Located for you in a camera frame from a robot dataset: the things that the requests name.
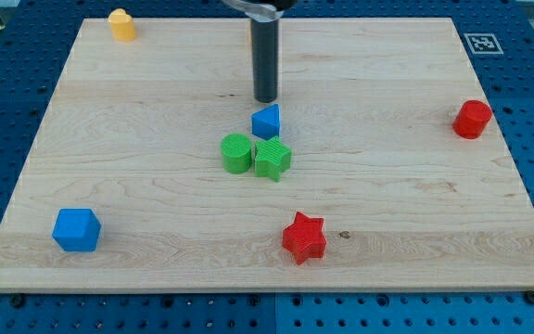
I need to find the blue triangle block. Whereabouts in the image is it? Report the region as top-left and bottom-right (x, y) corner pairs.
(251, 104), (281, 140)

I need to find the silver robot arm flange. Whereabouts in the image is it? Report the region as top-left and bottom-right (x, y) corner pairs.
(222, 0), (298, 23)

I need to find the green star block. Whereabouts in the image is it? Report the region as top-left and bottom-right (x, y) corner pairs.
(255, 135), (292, 182)

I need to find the red star block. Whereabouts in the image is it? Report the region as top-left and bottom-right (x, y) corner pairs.
(282, 212), (327, 265)

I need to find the green cylinder block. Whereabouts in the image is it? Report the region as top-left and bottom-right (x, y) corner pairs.
(221, 134), (252, 174)

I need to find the wooden board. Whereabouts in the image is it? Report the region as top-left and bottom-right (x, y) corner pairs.
(0, 18), (534, 293)

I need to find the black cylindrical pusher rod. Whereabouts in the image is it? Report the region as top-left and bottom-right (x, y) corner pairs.
(250, 19), (279, 103)

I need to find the yellow heart block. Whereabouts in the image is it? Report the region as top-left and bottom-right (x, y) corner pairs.
(108, 8), (137, 42)

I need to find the blue cube block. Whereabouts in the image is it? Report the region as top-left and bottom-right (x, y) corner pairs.
(52, 208), (101, 252)

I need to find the red cylinder block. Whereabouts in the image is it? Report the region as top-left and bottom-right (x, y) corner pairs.
(452, 100), (493, 139)

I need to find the white fiducial marker tag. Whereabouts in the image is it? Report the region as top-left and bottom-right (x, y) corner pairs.
(464, 32), (503, 55)

